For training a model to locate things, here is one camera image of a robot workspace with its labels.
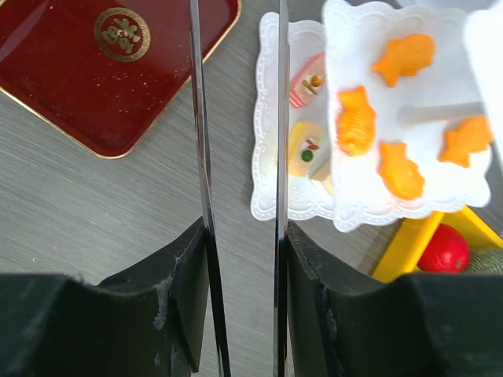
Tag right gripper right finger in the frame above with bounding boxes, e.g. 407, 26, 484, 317
287, 222, 502, 376

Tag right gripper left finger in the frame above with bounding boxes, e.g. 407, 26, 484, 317
1, 220, 208, 376

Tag cream cake slice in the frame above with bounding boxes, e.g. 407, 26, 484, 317
310, 159, 334, 196

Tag metal serving tongs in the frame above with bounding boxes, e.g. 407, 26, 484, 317
189, 1, 290, 376

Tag yellow cake slice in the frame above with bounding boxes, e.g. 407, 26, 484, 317
288, 121, 325, 177

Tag red dessert tray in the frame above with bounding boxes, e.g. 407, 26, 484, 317
0, 0, 241, 160

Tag yellow fruit bin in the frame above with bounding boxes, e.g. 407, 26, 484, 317
372, 207, 502, 283

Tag red apple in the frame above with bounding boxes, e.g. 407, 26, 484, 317
417, 224, 471, 273

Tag green melon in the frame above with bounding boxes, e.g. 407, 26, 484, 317
465, 247, 503, 274

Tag white three-tier stand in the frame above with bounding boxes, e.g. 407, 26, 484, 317
250, 0, 503, 235

